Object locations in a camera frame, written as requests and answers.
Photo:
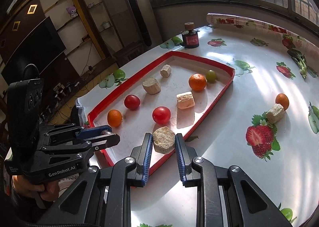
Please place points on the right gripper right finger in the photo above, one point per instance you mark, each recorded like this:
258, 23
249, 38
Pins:
184, 155

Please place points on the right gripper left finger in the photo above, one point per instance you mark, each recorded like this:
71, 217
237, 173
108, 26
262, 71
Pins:
142, 155

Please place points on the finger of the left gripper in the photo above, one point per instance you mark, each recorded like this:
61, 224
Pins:
102, 142
89, 133

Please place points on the small cork cube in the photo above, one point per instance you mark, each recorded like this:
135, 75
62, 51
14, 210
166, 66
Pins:
164, 140

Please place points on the large orange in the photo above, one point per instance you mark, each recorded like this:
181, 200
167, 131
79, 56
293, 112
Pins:
114, 118

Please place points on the large red tomato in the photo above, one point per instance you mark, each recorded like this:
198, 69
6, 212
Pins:
161, 115

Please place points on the small red tomato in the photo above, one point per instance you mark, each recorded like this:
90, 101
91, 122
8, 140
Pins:
132, 102

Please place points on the pale cork chunk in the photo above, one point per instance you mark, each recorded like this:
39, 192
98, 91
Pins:
185, 100

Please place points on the large round cork block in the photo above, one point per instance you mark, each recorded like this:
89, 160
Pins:
151, 86

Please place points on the green grape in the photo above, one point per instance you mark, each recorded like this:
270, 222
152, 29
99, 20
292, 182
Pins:
211, 76

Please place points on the rectangular cork block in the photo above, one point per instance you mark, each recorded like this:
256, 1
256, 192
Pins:
165, 71

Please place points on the small hexagonal cork block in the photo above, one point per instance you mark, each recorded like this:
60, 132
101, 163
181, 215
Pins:
275, 113

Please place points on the small tangerine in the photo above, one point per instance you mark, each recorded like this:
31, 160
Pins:
283, 100

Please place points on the person left hand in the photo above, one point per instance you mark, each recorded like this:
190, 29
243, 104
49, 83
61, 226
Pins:
48, 192

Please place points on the red white tray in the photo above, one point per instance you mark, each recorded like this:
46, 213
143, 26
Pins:
138, 122

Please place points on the black television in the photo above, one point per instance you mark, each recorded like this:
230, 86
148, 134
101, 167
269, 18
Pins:
44, 48

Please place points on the dark red jar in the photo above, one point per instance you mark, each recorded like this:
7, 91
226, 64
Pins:
190, 36

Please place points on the purple plush toy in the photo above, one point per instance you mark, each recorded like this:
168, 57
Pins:
72, 11

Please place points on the white standing air conditioner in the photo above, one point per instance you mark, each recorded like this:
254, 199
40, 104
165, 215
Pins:
145, 22

